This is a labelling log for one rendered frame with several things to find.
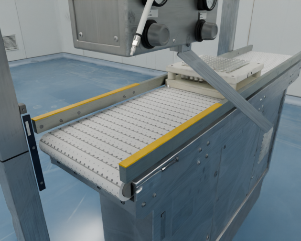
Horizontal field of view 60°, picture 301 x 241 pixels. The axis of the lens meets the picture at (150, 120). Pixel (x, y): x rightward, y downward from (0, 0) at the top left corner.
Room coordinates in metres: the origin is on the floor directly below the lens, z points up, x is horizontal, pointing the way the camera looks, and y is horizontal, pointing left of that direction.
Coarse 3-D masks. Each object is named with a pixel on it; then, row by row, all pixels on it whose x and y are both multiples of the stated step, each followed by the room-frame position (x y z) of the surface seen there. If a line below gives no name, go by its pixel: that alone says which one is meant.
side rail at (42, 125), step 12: (240, 48) 1.40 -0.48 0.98; (252, 48) 1.52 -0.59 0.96; (144, 84) 0.78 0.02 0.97; (156, 84) 0.83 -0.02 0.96; (108, 96) 0.67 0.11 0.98; (120, 96) 0.70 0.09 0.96; (132, 96) 0.74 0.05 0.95; (72, 108) 0.58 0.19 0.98; (84, 108) 0.60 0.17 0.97; (96, 108) 0.63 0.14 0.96; (48, 120) 0.53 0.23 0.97; (36, 132) 0.50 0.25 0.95
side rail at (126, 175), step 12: (288, 60) 1.10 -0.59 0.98; (276, 72) 0.95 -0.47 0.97; (252, 84) 0.76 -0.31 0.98; (264, 84) 0.85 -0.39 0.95; (228, 108) 0.63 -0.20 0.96; (204, 120) 0.53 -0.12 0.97; (180, 132) 0.45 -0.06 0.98; (192, 132) 0.49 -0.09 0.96; (168, 144) 0.42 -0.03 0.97; (180, 144) 0.45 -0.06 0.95; (144, 156) 0.36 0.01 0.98; (156, 156) 0.39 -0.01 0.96; (120, 168) 0.34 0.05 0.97; (132, 168) 0.34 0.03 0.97; (144, 168) 0.36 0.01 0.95; (120, 180) 0.34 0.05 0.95
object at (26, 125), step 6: (24, 120) 0.50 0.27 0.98; (30, 120) 0.51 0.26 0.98; (24, 126) 0.50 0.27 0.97; (30, 126) 0.50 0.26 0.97; (30, 132) 0.50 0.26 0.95; (30, 138) 0.50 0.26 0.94; (30, 144) 0.50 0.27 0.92; (30, 150) 0.50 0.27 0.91; (36, 150) 0.51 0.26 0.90; (36, 156) 0.50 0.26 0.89; (36, 162) 0.50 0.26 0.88; (36, 168) 0.50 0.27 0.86; (36, 174) 0.50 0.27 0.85; (42, 174) 0.51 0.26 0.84; (42, 180) 0.50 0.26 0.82; (42, 186) 0.50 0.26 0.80
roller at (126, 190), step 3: (129, 183) 0.35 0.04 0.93; (123, 186) 0.35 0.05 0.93; (126, 186) 0.35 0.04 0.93; (129, 186) 0.35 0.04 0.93; (132, 186) 0.35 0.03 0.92; (123, 189) 0.35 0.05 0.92; (126, 189) 0.34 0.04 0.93; (129, 189) 0.35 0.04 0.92; (132, 189) 0.35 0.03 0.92; (123, 192) 0.34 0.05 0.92; (126, 192) 0.34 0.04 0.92; (129, 192) 0.35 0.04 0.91; (132, 192) 0.35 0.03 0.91; (123, 195) 0.35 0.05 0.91; (126, 195) 0.34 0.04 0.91; (129, 195) 0.35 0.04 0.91; (132, 195) 0.36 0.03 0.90
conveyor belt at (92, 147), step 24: (264, 72) 1.04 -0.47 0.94; (144, 96) 0.76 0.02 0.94; (168, 96) 0.76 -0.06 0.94; (192, 96) 0.76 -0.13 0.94; (96, 120) 0.58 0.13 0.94; (120, 120) 0.58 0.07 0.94; (144, 120) 0.58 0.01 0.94; (168, 120) 0.58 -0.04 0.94; (48, 144) 0.48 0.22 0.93; (72, 144) 0.46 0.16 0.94; (96, 144) 0.46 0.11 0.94; (120, 144) 0.46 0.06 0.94; (144, 144) 0.46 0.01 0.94; (72, 168) 0.42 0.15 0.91; (96, 168) 0.39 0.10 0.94; (120, 192) 0.34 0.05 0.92
